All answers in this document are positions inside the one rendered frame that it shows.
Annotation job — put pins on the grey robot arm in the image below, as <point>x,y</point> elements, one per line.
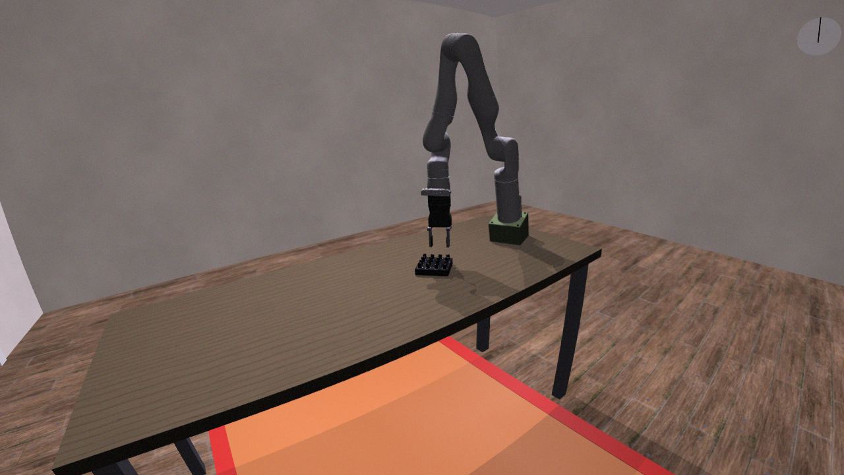
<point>464,48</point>

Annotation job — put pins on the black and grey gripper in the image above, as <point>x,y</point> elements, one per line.
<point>438,192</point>

